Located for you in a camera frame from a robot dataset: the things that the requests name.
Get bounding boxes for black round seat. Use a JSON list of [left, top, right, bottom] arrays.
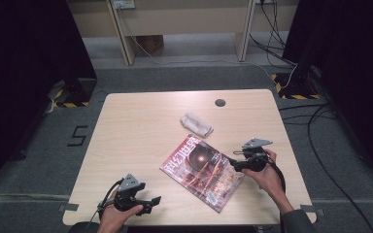
[[67, 221, 101, 233]]

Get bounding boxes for person's left hand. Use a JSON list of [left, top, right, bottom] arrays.
[[96, 202, 144, 233]]

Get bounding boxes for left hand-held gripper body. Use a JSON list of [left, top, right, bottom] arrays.
[[113, 173, 147, 213]]

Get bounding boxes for person's right hand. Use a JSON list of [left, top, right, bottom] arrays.
[[242, 149, 286, 198]]

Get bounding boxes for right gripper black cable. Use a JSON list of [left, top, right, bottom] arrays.
[[265, 159, 288, 195]]

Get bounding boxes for beige cloth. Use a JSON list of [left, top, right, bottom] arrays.
[[179, 112, 215, 139]]

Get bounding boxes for thin black floor cable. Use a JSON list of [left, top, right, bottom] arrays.
[[278, 102, 330, 112]]

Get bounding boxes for long black floor cable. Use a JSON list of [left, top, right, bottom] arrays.
[[306, 102, 373, 233]]

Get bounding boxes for glossy colourful magazine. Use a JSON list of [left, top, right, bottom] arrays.
[[159, 133, 247, 215]]

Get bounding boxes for beige wooden desk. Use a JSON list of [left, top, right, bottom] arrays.
[[66, 0, 300, 67]]

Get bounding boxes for grey tape strip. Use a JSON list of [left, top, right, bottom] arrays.
[[300, 204, 325, 217], [57, 203, 80, 213]]

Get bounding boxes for white power strip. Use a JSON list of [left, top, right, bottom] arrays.
[[112, 0, 136, 10]]

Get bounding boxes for black stand base hazard tape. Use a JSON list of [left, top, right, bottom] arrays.
[[270, 62, 322, 101], [47, 77, 98, 110]]

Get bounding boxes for black curtain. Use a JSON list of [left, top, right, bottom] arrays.
[[283, 0, 373, 183], [0, 0, 98, 195]]

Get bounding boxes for white floor cable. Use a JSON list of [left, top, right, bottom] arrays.
[[118, 8, 299, 90]]

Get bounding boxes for hanging black cables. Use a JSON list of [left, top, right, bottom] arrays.
[[249, 0, 297, 67]]

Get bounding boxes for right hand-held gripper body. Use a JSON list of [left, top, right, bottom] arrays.
[[242, 138, 274, 173]]

